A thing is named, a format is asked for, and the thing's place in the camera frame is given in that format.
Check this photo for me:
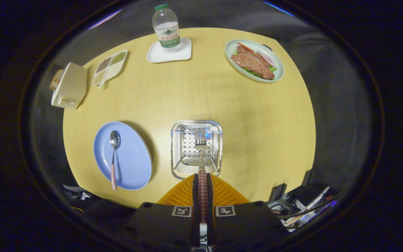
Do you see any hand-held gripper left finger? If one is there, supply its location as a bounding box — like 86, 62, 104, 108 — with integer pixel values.
125, 173, 199, 252

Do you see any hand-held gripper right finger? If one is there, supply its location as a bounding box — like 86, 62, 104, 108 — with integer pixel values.
207, 173, 286, 252

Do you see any fork with red checked handle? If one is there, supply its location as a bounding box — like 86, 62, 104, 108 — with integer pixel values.
194, 128, 209, 247

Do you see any spoon with red checked handle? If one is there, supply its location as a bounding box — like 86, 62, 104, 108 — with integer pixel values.
109, 130, 121, 190

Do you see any square metal drain basket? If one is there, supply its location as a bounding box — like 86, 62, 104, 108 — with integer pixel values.
171, 120, 223, 180

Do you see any black table clamp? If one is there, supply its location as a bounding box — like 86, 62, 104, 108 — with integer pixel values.
301, 169, 314, 187
268, 183, 288, 203

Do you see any blue plate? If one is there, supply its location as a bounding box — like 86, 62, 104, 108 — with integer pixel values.
93, 121, 153, 190

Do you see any green lettuce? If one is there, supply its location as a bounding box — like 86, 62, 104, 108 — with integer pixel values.
238, 65, 278, 78

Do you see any white square coaster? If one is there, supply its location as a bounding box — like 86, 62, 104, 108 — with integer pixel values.
146, 37, 192, 63

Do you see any white divided grain dish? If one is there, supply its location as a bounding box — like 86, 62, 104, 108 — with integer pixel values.
91, 50, 128, 89

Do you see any pink onion slice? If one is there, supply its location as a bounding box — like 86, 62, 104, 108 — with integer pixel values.
257, 51, 276, 68

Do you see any pale green food plate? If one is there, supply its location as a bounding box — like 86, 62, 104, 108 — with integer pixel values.
225, 39, 285, 83

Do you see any cream toaster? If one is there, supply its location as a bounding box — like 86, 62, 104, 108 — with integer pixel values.
51, 62, 87, 110

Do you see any clear water bottle green cap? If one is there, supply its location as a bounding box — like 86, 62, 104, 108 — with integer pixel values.
152, 3, 182, 54

